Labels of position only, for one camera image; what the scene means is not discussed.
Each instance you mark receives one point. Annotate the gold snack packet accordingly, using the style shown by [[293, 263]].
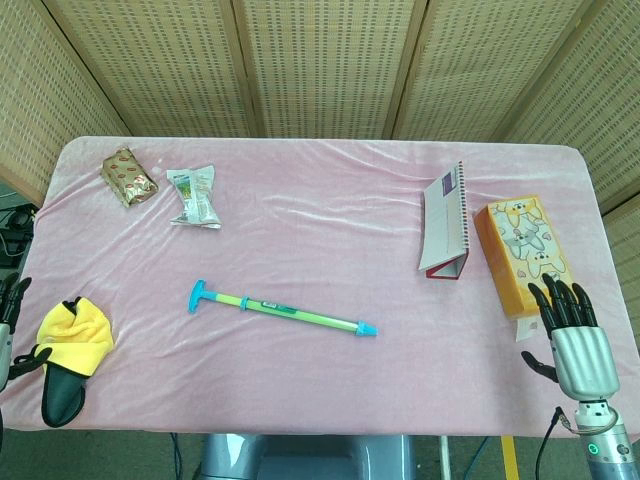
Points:
[[129, 177]]

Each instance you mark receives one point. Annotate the yellow and black mitt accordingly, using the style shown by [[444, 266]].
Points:
[[75, 340]]

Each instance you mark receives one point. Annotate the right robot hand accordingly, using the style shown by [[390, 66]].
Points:
[[582, 355]]

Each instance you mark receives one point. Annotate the crumpled silver snack packet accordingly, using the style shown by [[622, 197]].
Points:
[[195, 197]]

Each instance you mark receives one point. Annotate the bamboo folding screen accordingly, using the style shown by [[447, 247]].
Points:
[[320, 65]]

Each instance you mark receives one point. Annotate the orange cartoon rabbit box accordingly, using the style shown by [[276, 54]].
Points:
[[520, 245]]

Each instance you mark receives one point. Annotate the green and blue pump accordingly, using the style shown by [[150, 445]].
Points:
[[280, 309]]

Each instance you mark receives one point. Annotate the red desk calendar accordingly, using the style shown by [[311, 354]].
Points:
[[445, 225]]

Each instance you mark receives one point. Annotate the pink velvet tablecloth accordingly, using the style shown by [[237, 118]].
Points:
[[310, 240]]

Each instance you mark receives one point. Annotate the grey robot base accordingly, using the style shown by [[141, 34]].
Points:
[[310, 457]]

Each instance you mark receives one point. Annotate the white table leg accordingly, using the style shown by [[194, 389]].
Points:
[[443, 457]]

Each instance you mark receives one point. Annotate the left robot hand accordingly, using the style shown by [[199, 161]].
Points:
[[6, 310]]

